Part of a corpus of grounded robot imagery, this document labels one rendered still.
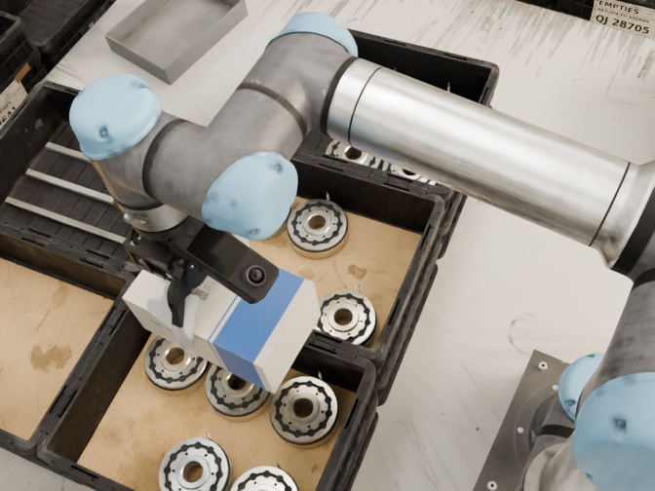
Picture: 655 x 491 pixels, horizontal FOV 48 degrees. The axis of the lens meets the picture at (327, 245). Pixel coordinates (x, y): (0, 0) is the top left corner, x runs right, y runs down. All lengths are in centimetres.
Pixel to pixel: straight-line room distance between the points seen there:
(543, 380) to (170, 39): 115
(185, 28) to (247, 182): 129
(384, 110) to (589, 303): 84
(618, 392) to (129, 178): 42
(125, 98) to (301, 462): 66
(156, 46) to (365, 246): 81
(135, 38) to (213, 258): 116
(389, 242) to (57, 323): 57
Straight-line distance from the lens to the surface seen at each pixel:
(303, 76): 65
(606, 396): 54
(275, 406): 112
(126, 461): 119
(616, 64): 174
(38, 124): 152
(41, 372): 129
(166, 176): 62
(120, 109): 64
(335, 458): 102
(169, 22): 188
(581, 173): 61
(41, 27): 253
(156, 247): 81
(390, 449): 126
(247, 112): 63
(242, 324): 87
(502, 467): 116
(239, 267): 77
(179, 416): 119
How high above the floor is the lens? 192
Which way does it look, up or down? 59 degrees down
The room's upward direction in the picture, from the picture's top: 10 degrees counter-clockwise
